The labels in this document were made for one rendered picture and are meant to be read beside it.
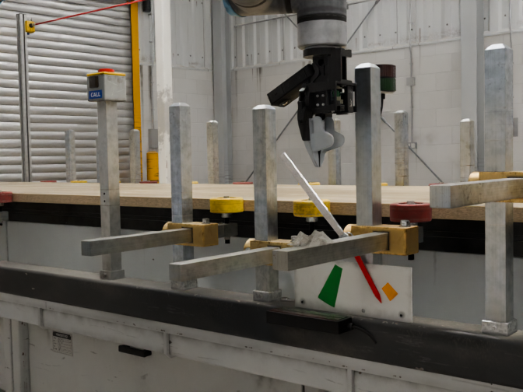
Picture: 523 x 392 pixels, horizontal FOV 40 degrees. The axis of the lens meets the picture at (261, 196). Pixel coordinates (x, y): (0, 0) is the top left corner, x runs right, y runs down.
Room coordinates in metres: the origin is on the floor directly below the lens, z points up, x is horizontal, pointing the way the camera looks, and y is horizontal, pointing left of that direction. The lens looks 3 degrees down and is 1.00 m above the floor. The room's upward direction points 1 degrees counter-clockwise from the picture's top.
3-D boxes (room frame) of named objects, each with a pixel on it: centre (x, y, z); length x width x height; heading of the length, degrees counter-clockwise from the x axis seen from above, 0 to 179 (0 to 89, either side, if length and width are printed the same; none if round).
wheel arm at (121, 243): (1.59, 0.21, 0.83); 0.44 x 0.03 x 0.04; 141
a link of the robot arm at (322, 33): (1.34, -0.12, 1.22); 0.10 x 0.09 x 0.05; 141
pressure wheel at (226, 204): (1.74, 0.08, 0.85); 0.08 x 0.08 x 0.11
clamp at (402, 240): (1.35, -0.22, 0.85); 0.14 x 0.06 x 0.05; 51
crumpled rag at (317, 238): (1.16, -0.08, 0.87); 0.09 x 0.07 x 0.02; 141
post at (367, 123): (1.37, -0.20, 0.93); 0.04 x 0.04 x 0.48; 51
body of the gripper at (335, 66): (1.33, -0.12, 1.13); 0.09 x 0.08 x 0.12; 51
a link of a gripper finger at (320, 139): (1.32, -0.11, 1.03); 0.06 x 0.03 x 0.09; 51
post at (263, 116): (1.52, -0.01, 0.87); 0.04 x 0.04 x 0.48; 51
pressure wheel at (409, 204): (1.41, -0.29, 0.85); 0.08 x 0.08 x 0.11
